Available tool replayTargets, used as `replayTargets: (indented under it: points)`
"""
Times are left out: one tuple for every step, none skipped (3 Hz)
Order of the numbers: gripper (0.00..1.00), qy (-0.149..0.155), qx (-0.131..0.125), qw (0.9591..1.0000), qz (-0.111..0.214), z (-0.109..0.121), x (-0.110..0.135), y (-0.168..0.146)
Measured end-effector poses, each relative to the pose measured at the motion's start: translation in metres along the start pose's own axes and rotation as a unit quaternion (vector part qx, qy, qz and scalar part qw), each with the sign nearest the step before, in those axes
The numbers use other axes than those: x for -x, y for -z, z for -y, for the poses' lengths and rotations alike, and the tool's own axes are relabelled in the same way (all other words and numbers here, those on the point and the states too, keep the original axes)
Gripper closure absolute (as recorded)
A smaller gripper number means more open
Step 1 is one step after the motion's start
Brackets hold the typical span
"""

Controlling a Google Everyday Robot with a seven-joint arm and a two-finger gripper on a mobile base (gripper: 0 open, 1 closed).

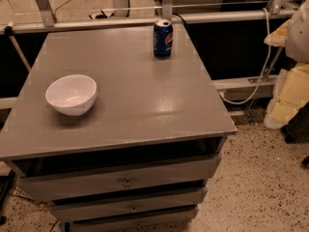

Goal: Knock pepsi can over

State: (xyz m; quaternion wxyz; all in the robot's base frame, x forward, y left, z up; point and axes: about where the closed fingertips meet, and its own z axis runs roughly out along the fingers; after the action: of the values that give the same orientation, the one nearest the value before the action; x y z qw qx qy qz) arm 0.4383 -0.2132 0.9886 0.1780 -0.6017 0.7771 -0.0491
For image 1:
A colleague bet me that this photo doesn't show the grey drawer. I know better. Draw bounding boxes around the grey drawer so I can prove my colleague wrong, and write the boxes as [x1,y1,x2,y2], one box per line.
[51,187,207,221]
[17,155,221,202]
[70,206,198,232]

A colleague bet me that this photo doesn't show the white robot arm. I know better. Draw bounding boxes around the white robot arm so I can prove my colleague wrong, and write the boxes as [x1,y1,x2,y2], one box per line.
[264,0,309,129]

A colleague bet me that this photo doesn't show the black power plug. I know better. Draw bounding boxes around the black power plug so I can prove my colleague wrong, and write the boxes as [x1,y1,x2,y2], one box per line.
[89,11,114,20]

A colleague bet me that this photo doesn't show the white cable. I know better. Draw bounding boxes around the white cable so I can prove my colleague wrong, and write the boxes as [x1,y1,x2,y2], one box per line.
[219,7,273,105]

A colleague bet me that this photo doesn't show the white bowl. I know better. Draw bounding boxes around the white bowl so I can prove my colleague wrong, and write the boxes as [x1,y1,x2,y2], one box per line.
[45,74,98,116]

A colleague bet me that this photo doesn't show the bottom grey drawer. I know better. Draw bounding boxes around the bottom grey drawer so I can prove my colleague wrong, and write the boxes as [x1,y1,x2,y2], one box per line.
[70,206,198,232]

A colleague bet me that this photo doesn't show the top grey drawer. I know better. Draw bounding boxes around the top grey drawer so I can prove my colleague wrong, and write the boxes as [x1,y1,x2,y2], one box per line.
[17,155,221,202]

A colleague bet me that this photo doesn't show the wooden stick with black tape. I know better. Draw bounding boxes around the wooden stick with black tape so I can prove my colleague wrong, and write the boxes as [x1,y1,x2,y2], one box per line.
[4,20,31,72]

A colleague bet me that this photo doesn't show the blue pepsi can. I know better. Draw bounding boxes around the blue pepsi can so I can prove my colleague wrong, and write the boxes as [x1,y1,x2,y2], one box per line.
[154,19,173,59]

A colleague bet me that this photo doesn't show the grey drawer cabinet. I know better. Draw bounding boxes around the grey drawer cabinet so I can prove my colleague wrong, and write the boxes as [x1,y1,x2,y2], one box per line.
[0,24,238,232]

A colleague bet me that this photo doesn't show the middle grey drawer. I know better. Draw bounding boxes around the middle grey drawer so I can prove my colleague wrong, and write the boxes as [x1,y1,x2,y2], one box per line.
[51,187,207,221]

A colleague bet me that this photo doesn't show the metal frame rail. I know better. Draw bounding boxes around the metal frame rail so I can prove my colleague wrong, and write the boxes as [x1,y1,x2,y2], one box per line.
[0,9,297,35]

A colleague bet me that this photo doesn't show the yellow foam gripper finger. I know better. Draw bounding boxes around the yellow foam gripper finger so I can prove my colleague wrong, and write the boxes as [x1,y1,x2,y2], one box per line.
[264,63,309,129]
[264,19,291,46]

